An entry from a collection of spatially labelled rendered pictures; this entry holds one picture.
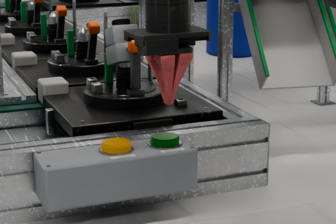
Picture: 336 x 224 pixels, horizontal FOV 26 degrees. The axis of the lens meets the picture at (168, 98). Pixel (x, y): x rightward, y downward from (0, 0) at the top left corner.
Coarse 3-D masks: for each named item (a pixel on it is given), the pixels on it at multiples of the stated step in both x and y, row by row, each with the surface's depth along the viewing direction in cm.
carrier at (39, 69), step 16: (80, 32) 140; (80, 48) 140; (16, 64) 145; (32, 64) 146; (48, 64) 139; (64, 64) 136; (80, 64) 136; (96, 64) 136; (32, 80) 132; (80, 80) 132
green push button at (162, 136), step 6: (162, 132) 101; (168, 132) 101; (150, 138) 99; (156, 138) 98; (162, 138) 98; (168, 138) 98; (174, 138) 98; (156, 144) 98; (162, 144) 98; (168, 144) 98; (174, 144) 98
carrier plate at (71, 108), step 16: (48, 96) 121; (64, 96) 121; (80, 96) 121; (176, 96) 121; (192, 96) 121; (64, 112) 112; (80, 112) 112; (96, 112) 112; (112, 112) 112; (128, 112) 112; (144, 112) 112; (160, 112) 112; (176, 112) 112; (192, 112) 112; (208, 112) 112; (64, 128) 109; (80, 128) 105; (96, 128) 106; (112, 128) 107; (128, 128) 108
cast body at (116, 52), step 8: (112, 24) 117; (120, 24) 116; (128, 24) 116; (136, 24) 117; (112, 32) 115; (120, 32) 116; (112, 40) 115; (120, 40) 116; (112, 48) 116; (120, 48) 114; (112, 56) 116; (120, 56) 114; (128, 56) 115; (112, 64) 119
